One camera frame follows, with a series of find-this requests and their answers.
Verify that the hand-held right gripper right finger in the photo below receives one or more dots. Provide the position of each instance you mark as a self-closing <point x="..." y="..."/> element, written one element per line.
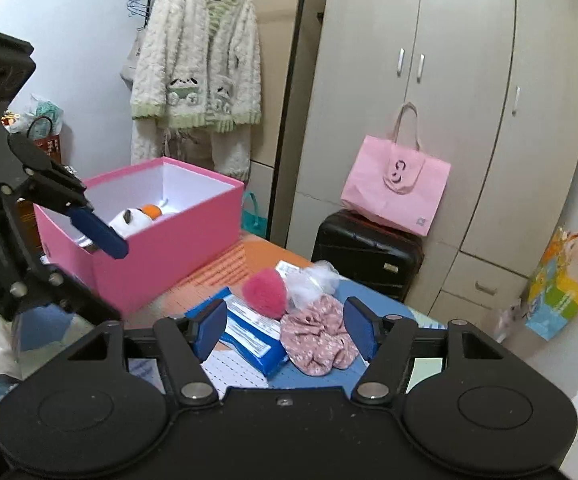
<point x="359" y="327"/>

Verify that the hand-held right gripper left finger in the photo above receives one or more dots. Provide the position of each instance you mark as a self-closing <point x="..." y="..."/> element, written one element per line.
<point x="209" y="327"/>

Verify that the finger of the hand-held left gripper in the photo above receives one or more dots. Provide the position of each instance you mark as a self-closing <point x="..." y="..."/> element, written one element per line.
<point x="64" y="300"/>
<point x="101" y="232"/>

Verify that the white and brown plush toy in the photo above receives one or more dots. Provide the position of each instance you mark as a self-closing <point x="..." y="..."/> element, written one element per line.
<point x="129" y="225"/>

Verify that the blue wet wipes pack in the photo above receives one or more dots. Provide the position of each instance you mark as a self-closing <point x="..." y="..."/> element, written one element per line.
<point x="254" y="330"/>

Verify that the pink floral scrunchie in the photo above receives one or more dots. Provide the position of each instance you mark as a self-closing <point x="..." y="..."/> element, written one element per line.
<point x="314" y="335"/>

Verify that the orange fluffy ball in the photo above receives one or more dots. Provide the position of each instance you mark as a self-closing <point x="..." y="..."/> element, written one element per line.
<point x="151" y="211"/>

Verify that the pink fluffy pompom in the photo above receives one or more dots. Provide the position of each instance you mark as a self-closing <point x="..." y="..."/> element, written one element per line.
<point x="264" y="292"/>

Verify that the clear plastic bag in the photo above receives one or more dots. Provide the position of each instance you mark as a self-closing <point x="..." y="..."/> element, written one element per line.
<point x="314" y="280"/>

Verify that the pink cardboard box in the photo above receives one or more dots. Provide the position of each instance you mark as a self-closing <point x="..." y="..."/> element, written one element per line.
<point x="169" y="260"/>

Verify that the small white tissue packet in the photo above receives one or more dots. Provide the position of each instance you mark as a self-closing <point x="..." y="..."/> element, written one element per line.
<point x="286" y="269"/>

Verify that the teal and white tissue pack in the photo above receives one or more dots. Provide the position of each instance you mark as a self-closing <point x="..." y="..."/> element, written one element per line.
<point x="44" y="110"/>

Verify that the black suitcase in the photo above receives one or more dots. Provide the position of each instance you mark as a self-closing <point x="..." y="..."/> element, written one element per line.
<point x="369" y="255"/>

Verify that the patchwork blanket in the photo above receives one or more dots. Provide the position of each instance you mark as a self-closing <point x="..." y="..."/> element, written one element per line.
<point x="249" y="260"/>

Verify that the red woven basket bag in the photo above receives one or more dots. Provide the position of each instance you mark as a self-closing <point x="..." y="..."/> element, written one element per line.
<point x="44" y="147"/>

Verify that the teal tote bag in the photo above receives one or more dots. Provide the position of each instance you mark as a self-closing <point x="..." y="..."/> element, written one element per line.
<point x="254" y="220"/>

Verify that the pink tote bag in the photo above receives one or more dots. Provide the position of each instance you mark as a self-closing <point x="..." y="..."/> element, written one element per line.
<point x="394" y="200"/>

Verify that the canvas tote bag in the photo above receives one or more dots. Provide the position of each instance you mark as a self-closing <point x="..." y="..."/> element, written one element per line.
<point x="130" y="65"/>

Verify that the white fleece pajama pants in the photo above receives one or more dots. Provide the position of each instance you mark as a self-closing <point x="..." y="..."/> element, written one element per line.
<point x="229" y="155"/>

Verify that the small white hanging bag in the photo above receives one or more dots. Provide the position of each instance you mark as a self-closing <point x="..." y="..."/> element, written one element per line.
<point x="511" y="320"/>

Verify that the colourful gift bag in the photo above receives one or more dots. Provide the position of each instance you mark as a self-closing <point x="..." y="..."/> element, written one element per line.
<point x="559" y="300"/>

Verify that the white fleece pajama jacket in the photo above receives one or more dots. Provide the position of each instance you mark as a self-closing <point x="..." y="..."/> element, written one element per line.
<point x="194" y="50"/>

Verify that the beige three-door wardrobe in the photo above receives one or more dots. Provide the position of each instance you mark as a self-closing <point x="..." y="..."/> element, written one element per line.
<point x="479" y="160"/>

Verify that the light wooden cabinet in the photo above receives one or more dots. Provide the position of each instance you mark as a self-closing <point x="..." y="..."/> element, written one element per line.
<point x="274" y="110"/>

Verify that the black clothes rack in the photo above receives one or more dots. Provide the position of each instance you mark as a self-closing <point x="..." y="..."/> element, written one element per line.
<point x="289" y="107"/>

